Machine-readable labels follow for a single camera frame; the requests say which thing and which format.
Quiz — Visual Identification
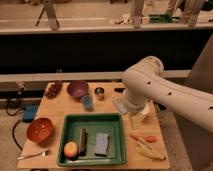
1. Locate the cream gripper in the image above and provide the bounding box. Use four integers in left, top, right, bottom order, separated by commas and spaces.
129, 106, 150, 130

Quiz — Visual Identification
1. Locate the blue sponge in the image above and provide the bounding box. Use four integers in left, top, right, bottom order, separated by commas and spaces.
94, 133, 109, 156

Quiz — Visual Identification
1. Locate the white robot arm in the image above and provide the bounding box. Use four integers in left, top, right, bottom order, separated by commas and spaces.
121, 56, 213, 132

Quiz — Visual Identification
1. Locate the grey blue cloth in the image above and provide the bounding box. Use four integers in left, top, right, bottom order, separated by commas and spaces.
112, 98, 128, 115

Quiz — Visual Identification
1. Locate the green plastic tray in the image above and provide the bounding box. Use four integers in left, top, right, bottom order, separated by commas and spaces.
57, 113, 126, 167

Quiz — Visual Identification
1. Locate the orange carrot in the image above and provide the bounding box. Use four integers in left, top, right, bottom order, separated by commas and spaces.
130, 134, 157, 143

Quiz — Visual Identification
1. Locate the small metal cup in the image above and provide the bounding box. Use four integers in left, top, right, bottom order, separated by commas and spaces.
94, 87, 105, 100

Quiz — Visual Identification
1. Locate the blue plastic cup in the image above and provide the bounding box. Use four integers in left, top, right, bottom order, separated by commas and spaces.
81, 95, 93, 111

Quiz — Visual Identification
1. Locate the dark brush block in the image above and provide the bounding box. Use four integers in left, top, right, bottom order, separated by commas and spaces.
79, 128, 87, 156

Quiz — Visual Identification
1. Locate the purple bowl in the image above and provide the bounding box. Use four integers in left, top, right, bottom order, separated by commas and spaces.
67, 80, 89, 98

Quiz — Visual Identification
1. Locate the red yellow apple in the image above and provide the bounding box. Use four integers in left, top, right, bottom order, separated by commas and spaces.
63, 141, 78, 158

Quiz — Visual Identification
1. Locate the bunch of dark grapes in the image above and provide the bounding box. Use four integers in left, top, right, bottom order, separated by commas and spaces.
45, 81, 63, 98

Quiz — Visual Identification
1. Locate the orange plastic bowl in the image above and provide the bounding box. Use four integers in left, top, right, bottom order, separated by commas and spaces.
26, 118, 54, 143

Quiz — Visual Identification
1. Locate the blue power box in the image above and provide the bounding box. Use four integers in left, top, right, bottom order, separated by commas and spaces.
23, 105, 38, 123

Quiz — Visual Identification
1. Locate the black handled knife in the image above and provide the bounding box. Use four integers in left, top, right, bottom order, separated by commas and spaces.
114, 88, 125, 93

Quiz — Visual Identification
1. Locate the black cable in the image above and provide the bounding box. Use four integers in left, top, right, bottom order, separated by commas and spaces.
5, 87, 28, 151

